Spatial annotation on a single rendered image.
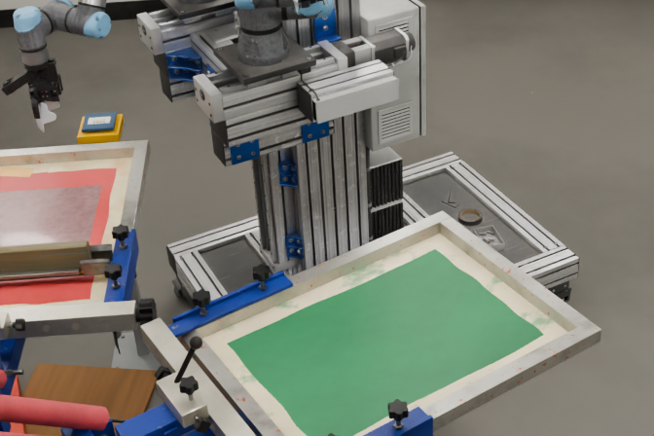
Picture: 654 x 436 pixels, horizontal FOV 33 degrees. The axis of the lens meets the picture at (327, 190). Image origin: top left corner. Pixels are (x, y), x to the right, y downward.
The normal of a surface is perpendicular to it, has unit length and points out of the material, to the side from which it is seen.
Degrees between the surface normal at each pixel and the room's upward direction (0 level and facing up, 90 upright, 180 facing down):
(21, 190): 0
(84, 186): 0
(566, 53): 0
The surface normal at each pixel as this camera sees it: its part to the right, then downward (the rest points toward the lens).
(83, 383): -0.05, -0.83
